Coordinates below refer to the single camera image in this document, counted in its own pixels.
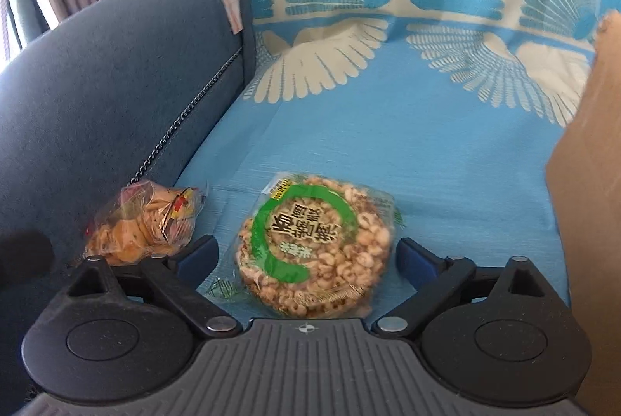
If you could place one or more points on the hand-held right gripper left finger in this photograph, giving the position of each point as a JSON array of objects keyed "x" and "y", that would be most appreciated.
[{"x": 196, "y": 258}]

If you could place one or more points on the cardboard box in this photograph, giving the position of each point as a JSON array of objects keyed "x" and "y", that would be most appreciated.
[{"x": 592, "y": 202}]

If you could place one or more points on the grey sofa cushion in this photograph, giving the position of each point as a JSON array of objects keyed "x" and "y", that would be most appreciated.
[{"x": 106, "y": 95}]

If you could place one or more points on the round puffed grain cake pack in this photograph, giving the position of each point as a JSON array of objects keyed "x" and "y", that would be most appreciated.
[{"x": 315, "y": 246}]

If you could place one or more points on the clear bag of crackers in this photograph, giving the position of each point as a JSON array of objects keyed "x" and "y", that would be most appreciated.
[{"x": 136, "y": 226}]

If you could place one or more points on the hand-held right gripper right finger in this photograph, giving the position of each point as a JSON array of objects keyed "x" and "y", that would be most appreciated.
[{"x": 415, "y": 263}]

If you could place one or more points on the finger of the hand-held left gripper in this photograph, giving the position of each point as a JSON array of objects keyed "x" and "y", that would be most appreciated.
[{"x": 24, "y": 256}]

